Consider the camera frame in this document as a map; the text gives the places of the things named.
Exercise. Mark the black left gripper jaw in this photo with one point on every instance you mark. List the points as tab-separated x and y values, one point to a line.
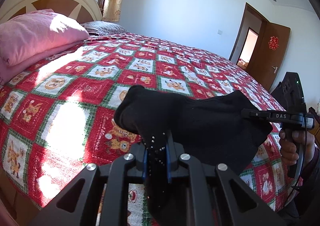
254	114

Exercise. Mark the brown wooden door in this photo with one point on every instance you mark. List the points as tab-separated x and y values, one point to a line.
263	58

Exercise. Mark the red patchwork bedspread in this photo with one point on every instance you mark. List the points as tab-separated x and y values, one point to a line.
57	114

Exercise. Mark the black folding chair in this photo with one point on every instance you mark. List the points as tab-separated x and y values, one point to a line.
278	95

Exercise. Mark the red double happiness decal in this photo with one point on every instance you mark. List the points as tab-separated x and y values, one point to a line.
273	43

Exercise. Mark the black pants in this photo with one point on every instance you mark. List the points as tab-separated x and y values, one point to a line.
211	130

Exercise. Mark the person right hand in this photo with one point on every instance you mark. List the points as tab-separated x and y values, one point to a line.
288	149

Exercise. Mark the striped grey pillow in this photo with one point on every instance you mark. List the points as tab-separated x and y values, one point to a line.
102	28

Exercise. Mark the folded pink quilt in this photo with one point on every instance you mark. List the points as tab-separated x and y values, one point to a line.
31	37

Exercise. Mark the wooden bedside cabinet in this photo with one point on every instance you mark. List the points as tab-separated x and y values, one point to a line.
315	131

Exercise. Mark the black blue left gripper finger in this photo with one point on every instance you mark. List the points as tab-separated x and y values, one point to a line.
98	195
200	194

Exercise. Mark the dark jacket sleeve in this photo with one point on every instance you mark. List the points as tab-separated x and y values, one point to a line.
304	208

